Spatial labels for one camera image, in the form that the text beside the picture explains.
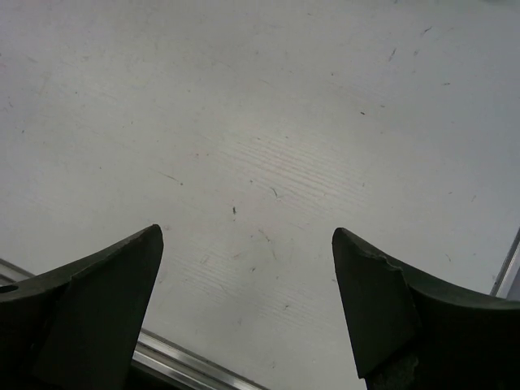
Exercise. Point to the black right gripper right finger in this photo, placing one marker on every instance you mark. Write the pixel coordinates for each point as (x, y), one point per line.
(411, 330)

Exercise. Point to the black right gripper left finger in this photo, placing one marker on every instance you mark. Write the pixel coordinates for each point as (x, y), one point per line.
(76, 327)

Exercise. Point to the aluminium table edge rail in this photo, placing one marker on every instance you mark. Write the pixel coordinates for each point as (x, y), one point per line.
(157, 364)

